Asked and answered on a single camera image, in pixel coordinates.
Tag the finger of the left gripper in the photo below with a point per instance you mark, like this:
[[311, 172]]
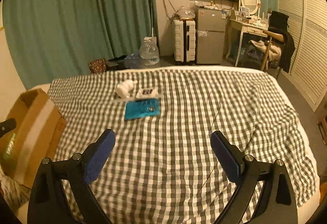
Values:
[[7, 126]]

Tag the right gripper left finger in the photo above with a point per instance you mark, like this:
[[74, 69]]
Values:
[[48, 202]]

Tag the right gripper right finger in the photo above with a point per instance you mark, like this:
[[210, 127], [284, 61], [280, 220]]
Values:
[[276, 203]]

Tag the white plastic bottle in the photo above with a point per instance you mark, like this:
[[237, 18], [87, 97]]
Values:
[[123, 89]]

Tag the green medicine box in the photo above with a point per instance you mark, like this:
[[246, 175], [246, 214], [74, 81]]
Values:
[[10, 146]]

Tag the brown cardboard box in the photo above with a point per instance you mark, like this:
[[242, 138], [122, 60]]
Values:
[[39, 127]]

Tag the brown patterned bag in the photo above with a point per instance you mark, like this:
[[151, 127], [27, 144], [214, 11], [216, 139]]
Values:
[[97, 66]]

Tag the checkered bed sheet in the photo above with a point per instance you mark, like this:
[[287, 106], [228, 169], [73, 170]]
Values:
[[162, 168]]

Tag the blue foil packet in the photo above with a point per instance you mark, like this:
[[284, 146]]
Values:
[[142, 108]]

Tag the small white printed packet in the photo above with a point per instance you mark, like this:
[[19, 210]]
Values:
[[147, 93]]

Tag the crushed clear water bottle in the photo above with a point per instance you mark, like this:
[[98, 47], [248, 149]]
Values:
[[133, 61]]

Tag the wooden chair with clothes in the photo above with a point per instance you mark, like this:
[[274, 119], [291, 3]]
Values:
[[278, 33]]

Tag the large clear water bottle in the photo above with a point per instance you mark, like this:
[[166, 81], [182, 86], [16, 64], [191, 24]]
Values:
[[149, 53]]

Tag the white dressing table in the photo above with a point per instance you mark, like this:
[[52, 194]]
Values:
[[240, 31]]

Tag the grey mini fridge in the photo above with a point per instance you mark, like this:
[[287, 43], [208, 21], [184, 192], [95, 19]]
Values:
[[211, 29]]

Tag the white suitcase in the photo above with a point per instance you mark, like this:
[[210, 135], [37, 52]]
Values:
[[184, 40]]

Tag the white louvered wardrobe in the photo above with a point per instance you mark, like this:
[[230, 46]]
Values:
[[307, 25]]

